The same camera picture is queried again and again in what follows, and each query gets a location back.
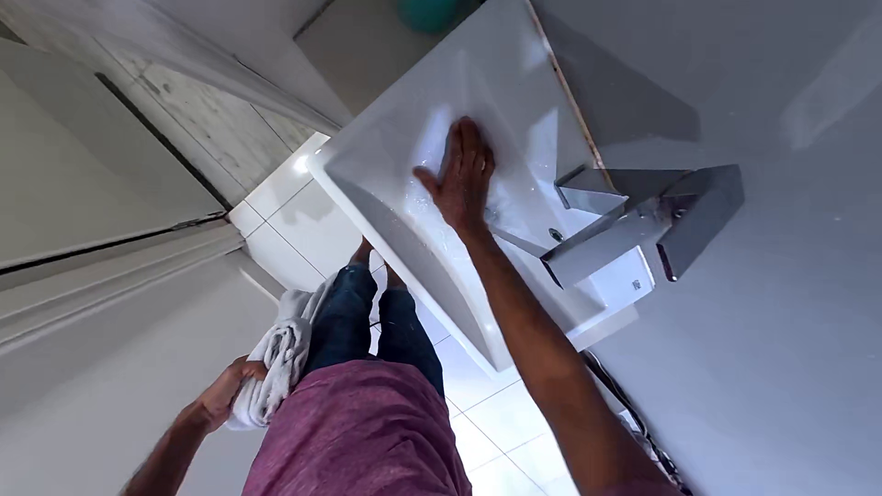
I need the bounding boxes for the person's left hand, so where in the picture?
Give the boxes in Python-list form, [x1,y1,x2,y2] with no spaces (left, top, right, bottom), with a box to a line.
[196,355,268,434]

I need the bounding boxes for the person's right hand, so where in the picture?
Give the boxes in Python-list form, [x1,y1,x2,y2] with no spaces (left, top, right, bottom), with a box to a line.
[413,116,496,238]

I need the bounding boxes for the white towel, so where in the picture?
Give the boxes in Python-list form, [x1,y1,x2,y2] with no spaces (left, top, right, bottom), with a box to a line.
[225,272,339,431]

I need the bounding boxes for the person's right forearm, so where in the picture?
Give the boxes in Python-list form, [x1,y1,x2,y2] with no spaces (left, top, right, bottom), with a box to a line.
[458,222,683,496]

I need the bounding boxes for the person's left forearm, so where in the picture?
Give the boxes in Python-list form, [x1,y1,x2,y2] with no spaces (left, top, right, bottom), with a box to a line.
[120,402,216,496]

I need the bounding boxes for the white washbasin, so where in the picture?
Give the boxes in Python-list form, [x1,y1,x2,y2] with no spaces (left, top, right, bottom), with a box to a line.
[306,0,657,377]

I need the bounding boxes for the person's legs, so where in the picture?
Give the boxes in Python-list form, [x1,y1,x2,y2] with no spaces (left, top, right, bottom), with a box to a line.
[303,236,446,399]

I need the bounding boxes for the person's body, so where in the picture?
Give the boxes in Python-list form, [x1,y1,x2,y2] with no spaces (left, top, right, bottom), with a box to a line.
[241,358,474,496]

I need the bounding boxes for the teal round object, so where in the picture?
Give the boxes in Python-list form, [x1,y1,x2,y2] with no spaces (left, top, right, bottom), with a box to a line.
[396,0,460,34]

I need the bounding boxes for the chrome faucet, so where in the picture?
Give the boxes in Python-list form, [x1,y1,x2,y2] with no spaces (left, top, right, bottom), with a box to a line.
[541,164,746,289]

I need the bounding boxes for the white curtain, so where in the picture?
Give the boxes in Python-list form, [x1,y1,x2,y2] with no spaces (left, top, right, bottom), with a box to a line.
[21,0,354,136]

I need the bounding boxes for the white door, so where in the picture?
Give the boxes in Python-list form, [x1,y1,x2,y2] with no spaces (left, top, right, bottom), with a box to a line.
[0,37,228,271]

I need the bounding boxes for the white door frame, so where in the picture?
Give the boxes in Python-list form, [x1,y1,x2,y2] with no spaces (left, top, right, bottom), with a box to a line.
[0,218,246,356]

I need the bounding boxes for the dark hoses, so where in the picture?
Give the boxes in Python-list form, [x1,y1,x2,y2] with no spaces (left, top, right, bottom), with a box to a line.
[581,350,694,496]

